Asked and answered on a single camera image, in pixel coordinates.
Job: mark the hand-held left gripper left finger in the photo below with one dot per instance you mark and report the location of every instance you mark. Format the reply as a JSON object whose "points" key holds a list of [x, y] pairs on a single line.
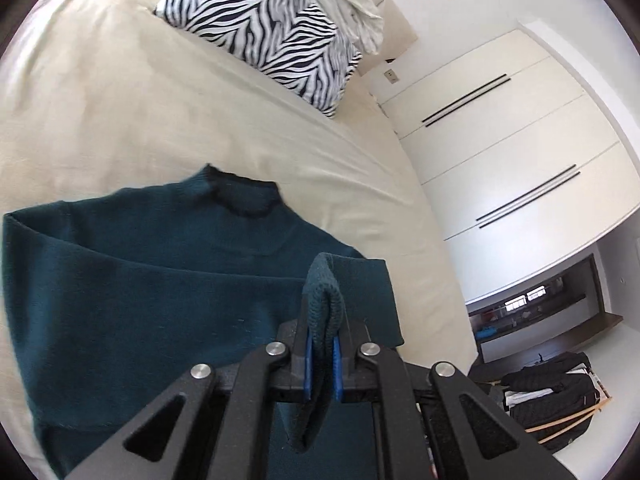
{"points": [[308, 365]]}

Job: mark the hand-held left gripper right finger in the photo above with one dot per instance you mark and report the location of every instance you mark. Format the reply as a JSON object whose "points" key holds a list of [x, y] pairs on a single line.
{"points": [[337, 365]]}

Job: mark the dark teal knit sweater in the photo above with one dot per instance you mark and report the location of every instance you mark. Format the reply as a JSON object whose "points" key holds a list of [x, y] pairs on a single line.
{"points": [[150, 285]]}

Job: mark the wooden clothes hanger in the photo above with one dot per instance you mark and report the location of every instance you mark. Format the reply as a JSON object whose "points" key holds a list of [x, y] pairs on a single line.
{"points": [[570, 419]]}

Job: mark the white wardrobe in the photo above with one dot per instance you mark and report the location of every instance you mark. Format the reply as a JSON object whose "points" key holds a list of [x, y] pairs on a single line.
{"points": [[500, 160]]}

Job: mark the dark wooden shelf unit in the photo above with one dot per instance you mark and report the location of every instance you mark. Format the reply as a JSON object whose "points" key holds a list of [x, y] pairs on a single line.
{"points": [[595, 270]]}

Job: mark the bed with beige sheet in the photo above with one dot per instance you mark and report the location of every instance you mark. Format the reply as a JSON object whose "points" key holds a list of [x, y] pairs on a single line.
{"points": [[150, 110]]}

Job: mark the zebra print pillow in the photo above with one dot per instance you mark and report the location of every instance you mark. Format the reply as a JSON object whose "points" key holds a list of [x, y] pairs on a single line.
{"points": [[260, 35]]}

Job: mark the beige padded headboard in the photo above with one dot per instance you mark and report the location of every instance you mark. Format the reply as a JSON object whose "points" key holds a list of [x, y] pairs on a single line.
{"points": [[398, 35]]}

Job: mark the crumpled white duvet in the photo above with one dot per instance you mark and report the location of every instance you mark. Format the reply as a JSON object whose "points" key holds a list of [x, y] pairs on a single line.
{"points": [[350, 5]]}

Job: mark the wall power outlet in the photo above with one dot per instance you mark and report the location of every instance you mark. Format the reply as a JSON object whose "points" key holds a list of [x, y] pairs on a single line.
{"points": [[392, 77]]}

